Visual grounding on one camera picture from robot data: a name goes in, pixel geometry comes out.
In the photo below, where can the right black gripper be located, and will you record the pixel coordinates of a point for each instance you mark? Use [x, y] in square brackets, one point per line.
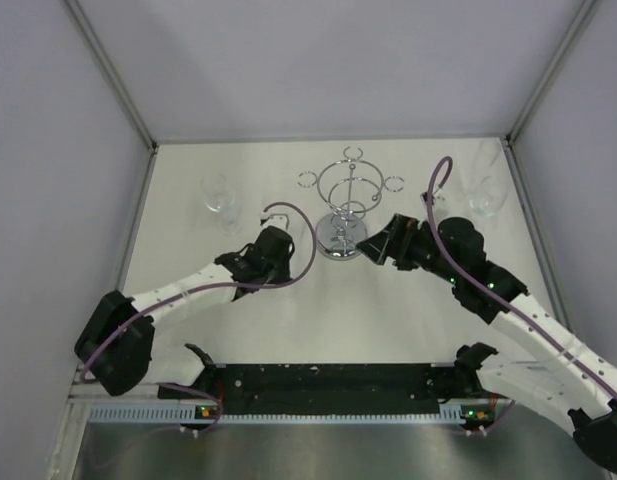
[395, 240]

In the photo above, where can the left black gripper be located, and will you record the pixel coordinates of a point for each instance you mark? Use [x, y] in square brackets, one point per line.
[284, 276]

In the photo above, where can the clear fluted wine glass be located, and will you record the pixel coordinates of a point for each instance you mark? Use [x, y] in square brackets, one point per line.
[302, 239]

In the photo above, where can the clear round wine glass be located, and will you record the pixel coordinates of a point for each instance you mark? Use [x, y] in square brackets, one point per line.
[483, 163]

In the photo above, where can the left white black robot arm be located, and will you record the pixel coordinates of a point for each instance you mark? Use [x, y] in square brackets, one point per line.
[118, 343]

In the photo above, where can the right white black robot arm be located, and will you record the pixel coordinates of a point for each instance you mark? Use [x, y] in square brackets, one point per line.
[573, 387]

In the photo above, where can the chrome wine glass rack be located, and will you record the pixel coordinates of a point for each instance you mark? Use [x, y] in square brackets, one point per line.
[351, 188]

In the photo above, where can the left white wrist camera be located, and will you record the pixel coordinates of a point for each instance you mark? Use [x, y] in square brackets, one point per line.
[278, 220]

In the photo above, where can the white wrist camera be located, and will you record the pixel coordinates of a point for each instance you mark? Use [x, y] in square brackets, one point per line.
[278, 220]
[436, 202]

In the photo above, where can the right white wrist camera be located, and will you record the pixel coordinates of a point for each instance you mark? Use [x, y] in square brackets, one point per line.
[436, 202]

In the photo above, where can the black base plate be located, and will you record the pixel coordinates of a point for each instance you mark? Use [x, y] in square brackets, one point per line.
[337, 389]

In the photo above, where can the grey slotted cable duct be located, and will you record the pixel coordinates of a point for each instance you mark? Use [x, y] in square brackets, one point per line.
[190, 414]

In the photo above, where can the aluminium frame post right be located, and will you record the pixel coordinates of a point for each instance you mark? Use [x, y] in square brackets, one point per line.
[577, 26]

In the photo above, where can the aluminium frame post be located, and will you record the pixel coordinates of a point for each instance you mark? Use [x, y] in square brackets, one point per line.
[109, 72]
[577, 26]

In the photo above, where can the aluminium frame post left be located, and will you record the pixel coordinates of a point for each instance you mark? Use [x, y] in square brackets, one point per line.
[109, 72]

